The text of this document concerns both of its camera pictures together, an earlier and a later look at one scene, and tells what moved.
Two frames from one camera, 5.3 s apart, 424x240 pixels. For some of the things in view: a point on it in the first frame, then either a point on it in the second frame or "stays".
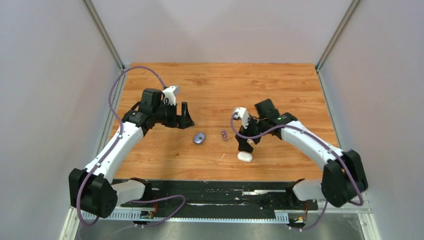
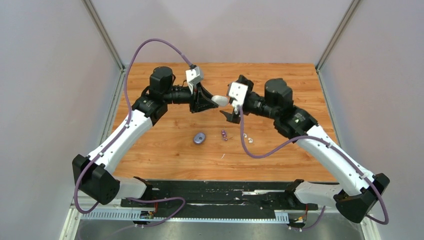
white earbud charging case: (244, 156) → (220, 100)
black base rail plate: (212, 198) stays
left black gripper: (183, 121) → (200, 99)
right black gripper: (243, 145) → (233, 117)
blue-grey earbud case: (199, 138) stays
